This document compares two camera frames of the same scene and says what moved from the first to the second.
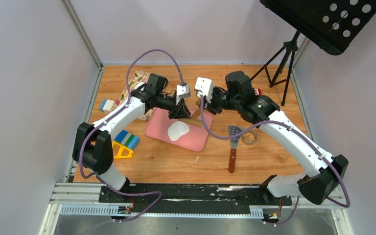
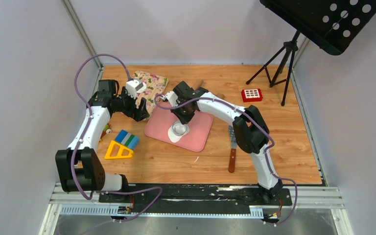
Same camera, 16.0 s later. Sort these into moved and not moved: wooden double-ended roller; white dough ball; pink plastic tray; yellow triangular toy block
Moved: wooden double-ended roller
Not moved: pink plastic tray; yellow triangular toy block; white dough ball
